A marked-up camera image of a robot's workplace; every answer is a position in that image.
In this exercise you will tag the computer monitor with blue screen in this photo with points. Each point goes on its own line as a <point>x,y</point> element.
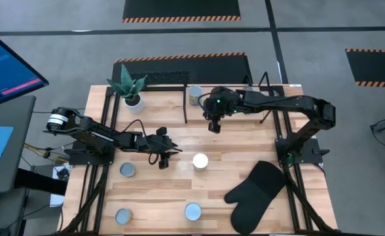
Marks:
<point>9,65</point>

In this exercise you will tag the blue peas can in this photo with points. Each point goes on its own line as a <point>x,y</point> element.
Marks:
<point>192,211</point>

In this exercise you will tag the white paper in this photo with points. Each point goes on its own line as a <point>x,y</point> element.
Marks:
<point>56,200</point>

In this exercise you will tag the white green-dotted can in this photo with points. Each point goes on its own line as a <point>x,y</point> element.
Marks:
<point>123,216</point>

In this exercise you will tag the short salmon can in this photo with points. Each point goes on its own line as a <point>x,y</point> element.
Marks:
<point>127,169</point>

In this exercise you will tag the black desk leg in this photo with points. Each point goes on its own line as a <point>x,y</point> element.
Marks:
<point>38,182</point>

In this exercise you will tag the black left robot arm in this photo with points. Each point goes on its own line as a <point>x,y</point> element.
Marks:
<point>97,134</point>

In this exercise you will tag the grey-blue peaches can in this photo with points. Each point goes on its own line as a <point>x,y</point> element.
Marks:
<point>200,161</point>

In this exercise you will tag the dark grey side desk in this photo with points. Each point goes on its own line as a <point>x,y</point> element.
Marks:
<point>22,131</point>

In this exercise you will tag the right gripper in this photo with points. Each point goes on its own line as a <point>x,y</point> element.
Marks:
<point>222,101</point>

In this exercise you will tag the black textured pad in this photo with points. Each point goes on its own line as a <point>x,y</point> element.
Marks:
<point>163,78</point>

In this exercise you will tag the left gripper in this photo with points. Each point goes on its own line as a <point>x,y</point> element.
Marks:
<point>153,144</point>

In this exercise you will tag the black oven mitt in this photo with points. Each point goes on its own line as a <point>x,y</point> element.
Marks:
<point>254,196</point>

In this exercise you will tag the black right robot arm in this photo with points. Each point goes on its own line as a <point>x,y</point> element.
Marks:
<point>294,101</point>

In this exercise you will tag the yellow blue carrots can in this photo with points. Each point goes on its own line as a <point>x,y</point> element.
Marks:
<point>195,93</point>

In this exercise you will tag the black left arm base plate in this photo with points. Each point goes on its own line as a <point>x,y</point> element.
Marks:
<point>91,157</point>

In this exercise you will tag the black hazard-striped floor mat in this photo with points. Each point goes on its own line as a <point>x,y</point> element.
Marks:
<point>179,8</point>
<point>212,69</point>
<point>376,67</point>

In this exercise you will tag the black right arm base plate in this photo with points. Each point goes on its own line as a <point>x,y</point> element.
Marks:
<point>307,150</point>

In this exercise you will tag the snake plant in white pot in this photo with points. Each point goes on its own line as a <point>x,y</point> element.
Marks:
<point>132,95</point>

